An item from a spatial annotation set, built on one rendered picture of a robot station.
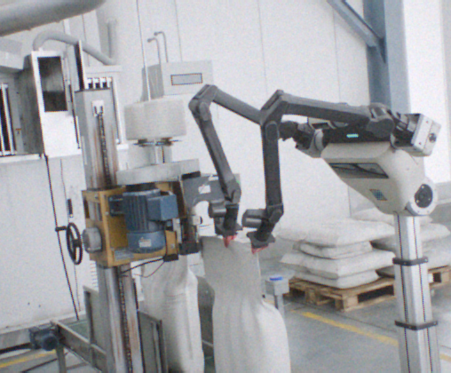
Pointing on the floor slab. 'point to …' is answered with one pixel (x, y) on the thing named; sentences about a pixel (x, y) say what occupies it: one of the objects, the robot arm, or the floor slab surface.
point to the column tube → (112, 336)
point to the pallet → (314, 295)
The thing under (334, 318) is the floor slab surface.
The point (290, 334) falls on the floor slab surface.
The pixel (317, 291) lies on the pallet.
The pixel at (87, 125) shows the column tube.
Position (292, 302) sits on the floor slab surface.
